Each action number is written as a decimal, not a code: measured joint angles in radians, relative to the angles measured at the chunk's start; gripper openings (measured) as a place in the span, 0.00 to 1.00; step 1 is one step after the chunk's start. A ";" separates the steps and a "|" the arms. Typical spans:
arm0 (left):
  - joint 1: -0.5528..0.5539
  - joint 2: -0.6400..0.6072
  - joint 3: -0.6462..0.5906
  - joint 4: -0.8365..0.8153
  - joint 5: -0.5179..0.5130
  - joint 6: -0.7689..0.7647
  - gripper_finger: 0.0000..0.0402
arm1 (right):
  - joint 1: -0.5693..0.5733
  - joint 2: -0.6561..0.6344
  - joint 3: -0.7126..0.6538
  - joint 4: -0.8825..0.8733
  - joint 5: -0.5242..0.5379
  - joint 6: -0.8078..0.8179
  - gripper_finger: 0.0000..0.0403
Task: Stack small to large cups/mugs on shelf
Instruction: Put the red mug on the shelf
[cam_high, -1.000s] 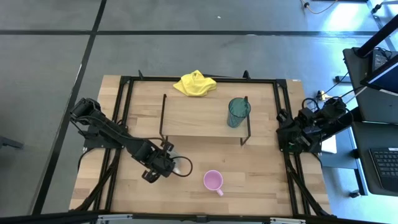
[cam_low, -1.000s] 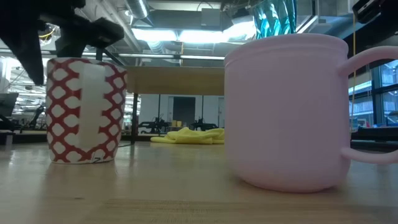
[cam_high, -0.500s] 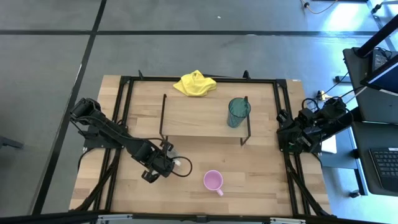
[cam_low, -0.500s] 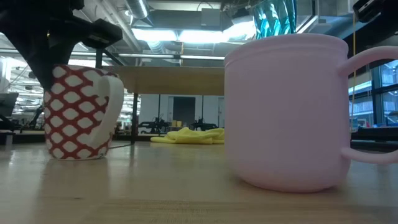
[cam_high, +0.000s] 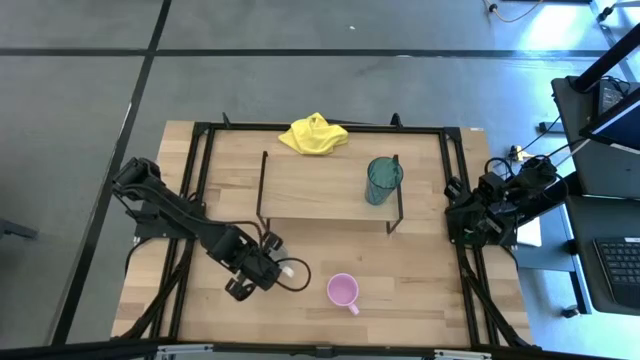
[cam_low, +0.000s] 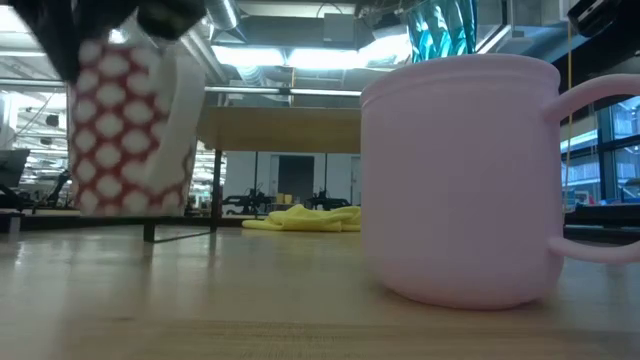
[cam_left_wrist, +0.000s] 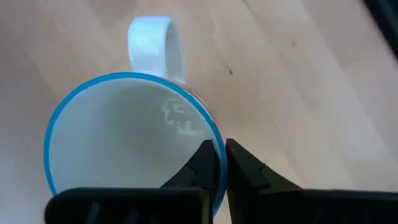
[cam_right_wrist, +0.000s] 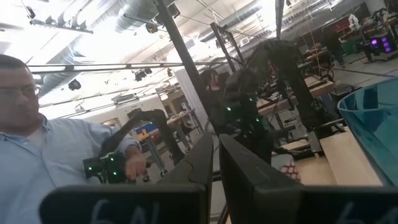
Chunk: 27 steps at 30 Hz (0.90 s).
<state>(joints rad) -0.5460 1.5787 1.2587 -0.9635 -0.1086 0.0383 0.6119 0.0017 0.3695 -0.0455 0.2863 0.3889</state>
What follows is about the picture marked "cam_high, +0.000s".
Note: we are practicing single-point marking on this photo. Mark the black overhead rig beam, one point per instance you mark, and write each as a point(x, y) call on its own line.
point(320, 352)

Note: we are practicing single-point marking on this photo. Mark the black aluminium table frame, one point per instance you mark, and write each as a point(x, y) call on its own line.
point(250, 127)

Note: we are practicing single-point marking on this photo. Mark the white power strip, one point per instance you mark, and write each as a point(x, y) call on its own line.
point(517, 151)

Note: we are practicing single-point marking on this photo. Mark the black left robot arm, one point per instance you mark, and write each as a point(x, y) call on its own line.
point(170, 210)

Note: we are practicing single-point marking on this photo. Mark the pink plastic mug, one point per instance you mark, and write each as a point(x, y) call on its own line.
point(342, 290)

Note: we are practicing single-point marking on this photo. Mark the white paper sheet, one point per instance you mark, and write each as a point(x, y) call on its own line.
point(531, 235)

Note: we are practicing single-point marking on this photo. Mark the wooden shelf black metal frame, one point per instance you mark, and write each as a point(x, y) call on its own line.
point(320, 187)

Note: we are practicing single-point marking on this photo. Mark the dark grey side desk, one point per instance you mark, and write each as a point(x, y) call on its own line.
point(582, 225)
point(595, 170)

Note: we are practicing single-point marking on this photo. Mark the yellow cloth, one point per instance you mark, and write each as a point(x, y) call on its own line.
point(312, 135)

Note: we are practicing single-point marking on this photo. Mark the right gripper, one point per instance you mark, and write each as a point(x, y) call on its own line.
point(487, 186)

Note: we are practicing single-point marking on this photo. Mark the teal transparent tumbler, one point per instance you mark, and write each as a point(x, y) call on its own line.
point(382, 180)

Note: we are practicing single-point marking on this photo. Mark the black keyboard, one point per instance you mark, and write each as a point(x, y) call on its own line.
point(620, 270)

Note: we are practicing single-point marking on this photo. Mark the black computer monitor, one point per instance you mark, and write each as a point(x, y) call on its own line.
point(620, 125)

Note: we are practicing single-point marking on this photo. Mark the dark furniture leg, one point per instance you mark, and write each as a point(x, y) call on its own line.
point(15, 230)

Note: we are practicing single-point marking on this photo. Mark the black caster wheel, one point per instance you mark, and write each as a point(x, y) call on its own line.
point(571, 312)

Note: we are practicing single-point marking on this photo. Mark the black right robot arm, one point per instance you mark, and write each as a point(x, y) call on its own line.
point(500, 222)

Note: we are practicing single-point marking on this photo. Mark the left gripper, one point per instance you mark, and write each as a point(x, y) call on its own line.
point(260, 270)

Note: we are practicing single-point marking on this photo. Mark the black monitor stand pole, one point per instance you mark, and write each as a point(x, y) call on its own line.
point(607, 62)

